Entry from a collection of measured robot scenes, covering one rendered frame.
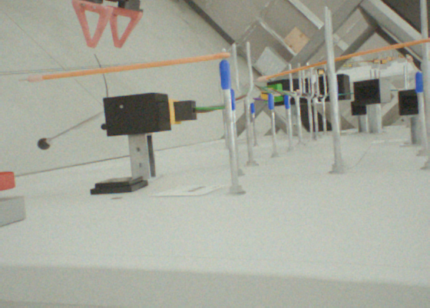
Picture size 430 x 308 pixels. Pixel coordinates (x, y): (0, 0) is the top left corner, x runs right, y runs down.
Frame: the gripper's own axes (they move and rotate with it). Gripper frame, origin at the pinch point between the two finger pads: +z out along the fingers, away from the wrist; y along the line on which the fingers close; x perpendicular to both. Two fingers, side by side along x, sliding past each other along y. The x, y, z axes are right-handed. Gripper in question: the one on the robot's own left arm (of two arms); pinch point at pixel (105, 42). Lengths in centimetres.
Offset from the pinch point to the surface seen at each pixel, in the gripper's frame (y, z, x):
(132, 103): -36.4, 1.2, -23.4
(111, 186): -43, 8, -26
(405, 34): 61, -13, -55
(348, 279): -64, -1, -44
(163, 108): -35.6, 1.1, -26.4
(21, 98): 135, 54, 117
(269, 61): 673, 42, 74
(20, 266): -62, 4, -31
